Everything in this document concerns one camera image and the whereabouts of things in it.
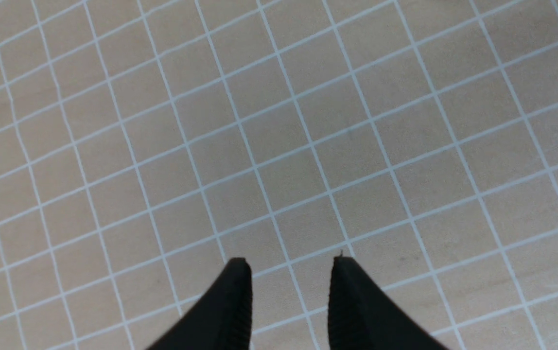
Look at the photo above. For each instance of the checkered peach tablecloth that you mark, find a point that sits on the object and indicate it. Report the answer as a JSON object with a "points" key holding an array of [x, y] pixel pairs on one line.
{"points": [[143, 143]]}

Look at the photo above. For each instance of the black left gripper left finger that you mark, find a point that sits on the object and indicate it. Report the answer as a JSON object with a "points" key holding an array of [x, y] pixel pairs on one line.
{"points": [[221, 319]]}

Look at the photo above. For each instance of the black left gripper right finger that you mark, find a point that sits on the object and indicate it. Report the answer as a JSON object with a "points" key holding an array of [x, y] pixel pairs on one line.
{"points": [[362, 317]]}

